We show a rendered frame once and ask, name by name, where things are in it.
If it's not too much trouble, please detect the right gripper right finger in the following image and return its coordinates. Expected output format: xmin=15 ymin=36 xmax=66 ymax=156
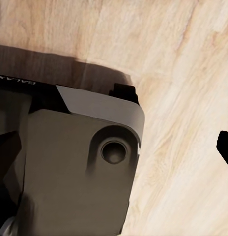
xmin=216 ymin=131 xmax=228 ymax=164

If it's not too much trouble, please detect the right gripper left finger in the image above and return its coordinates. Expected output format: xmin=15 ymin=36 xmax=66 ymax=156
xmin=0 ymin=131 xmax=22 ymax=184

